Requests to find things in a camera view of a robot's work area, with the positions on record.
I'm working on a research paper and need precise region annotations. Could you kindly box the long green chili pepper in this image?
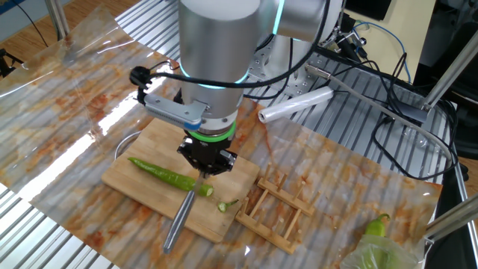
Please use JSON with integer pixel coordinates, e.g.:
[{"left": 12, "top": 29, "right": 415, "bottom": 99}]
[{"left": 128, "top": 156, "right": 215, "bottom": 198}]

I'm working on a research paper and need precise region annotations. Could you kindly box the silver tripod leg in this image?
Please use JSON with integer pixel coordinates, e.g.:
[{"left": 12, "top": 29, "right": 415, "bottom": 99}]
[{"left": 44, "top": 0, "right": 71, "bottom": 40}]

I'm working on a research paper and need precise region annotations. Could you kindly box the aluminium frame pole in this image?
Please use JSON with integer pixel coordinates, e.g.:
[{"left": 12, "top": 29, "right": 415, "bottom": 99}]
[
  {"left": 397, "top": 29, "right": 478, "bottom": 123},
  {"left": 423, "top": 194, "right": 478, "bottom": 244}
]

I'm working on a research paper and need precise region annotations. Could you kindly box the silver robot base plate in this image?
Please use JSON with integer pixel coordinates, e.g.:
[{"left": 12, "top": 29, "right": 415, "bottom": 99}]
[{"left": 246, "top": 48, "right": 326, "bottom": 98}]

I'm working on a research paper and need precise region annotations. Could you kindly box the clear plastic bag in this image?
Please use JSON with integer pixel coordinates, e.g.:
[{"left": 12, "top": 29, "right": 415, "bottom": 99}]
[{"left": 339, "top": 234, "right": 421, "bottom": 269}]

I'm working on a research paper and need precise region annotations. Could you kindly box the green pepper inside bag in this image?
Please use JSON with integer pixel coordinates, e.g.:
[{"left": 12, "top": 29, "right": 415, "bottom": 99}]
[{"left": 356, "top": 242, "right": 391, "bottom": 269}]

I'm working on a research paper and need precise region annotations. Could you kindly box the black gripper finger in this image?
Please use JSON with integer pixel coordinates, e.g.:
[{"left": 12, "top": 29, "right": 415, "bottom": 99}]
[
  {"left": 203, "top": 149, "right": 238, "bottom": 177},
  {"left": 176, "top": 144, "right": 205, "bottom": 173}
]

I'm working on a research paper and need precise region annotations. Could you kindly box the beige panel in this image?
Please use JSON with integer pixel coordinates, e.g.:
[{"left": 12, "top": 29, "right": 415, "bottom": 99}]
[{"left": 347, "top": 0, "right": 437, "bottom": 84}]

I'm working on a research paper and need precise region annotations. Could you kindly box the steel kitchen knife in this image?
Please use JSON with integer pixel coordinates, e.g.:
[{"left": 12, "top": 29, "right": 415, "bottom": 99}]
[{"left": 162, "top": 172, "right": 207, "bottom": 256}]

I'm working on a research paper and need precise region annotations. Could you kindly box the wooden peg rack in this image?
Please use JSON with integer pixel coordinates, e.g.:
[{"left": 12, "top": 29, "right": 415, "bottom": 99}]
[{"left": 235, "top": 162, "right": 321, "bottom": 256}]

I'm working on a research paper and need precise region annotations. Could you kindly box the black monitor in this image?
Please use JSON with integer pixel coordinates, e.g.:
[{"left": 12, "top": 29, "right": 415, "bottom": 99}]
[{"left": 343, "top": 0, "right": 393, "bottom": 22}]

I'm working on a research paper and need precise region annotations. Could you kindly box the green pepper with curled stem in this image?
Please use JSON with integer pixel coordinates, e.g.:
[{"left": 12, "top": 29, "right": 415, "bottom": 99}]
[{"left": 364, "top": 212, "right": 391, "bottom": 238}]

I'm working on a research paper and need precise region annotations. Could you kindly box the blue cable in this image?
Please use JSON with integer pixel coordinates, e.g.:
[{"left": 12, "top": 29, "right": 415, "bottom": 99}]
[{"left": 353, "top": 20, "right": 412, "bottom": 84}]

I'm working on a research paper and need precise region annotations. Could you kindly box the black tripod part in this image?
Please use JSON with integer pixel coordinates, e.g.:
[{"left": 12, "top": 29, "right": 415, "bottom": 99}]
[{"left": 0, "top": 48, "right": 24, "bottom": 78}]

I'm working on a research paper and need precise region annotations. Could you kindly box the black camera cable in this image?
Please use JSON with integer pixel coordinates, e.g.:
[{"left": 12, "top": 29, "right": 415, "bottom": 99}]
[{"left": 129, "top": 0, "right": 332, "bottom": 101}]

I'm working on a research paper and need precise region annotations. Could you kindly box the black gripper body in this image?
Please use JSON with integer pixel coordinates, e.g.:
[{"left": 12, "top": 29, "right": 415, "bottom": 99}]
[{"left": 186, "top": 137, "right": 235, "bottom": 171}]

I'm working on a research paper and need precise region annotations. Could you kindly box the white plastic bag roll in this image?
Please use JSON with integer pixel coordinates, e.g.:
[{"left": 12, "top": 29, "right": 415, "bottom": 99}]
[{"left": 257, "top": 86, "right": 335, "bottom": 124}]

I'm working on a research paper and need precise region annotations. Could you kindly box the black cable loop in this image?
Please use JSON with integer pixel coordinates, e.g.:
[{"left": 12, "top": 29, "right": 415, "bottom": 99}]
[{"left": 313, "top": 44, "right": 460, "bottom": 182}]

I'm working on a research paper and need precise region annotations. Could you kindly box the cut chili stem piece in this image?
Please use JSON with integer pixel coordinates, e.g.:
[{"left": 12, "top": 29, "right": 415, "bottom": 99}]
[{"left": 217, "top": 199, "right": 240, "bottom": 214}]

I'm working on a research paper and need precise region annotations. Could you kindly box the marbled plastic table sheet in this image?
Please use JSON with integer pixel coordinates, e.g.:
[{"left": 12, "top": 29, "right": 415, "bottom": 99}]
[{"left": 0, "top": 5, "right": 444, "bottom": 269}]

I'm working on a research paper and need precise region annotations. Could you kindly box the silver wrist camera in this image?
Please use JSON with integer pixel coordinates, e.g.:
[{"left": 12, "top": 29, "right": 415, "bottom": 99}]
[{"left": 143, "top": 93, "right": 209, "bottom": 132}]

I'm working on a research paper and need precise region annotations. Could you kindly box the grey cable hose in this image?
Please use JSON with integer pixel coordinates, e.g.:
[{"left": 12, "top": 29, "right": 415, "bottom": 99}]
[{"left": 305, "top": 64, "right": 456, "bottom": 162}]

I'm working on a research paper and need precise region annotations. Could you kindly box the wooden cutting board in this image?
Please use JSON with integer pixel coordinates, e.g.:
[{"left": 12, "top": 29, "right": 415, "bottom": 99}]
[{"left": 101, "top": 117, "right": 261, "bottom": 244}]

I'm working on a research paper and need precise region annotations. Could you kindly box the metal clamp stand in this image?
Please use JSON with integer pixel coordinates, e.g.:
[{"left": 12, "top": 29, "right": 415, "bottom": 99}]
[{"left": 328, "top": 14, "right": 370, "bottom": 61}]

